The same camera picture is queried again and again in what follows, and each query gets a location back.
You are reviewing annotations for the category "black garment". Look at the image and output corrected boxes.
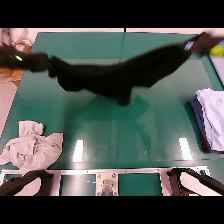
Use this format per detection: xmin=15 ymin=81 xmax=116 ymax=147
xmin=47 ymin=42 xmax=194 ymax=107

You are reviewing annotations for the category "silver frame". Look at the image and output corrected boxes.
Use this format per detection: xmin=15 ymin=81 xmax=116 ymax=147
xmin=0 ymin=167 xmax=212 ymax=197

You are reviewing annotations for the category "white garment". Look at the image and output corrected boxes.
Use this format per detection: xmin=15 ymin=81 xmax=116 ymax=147
xmin=195 ymin=87 xmax=224 ymax=153

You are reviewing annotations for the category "grey garment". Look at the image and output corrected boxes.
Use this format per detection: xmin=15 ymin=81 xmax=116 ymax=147
xmin=0 ymin=120 xmax=65 ymax=175

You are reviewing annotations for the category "red garment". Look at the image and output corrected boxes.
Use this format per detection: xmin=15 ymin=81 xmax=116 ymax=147
xmin=200 ymin=134 xmax=216 ymax=155

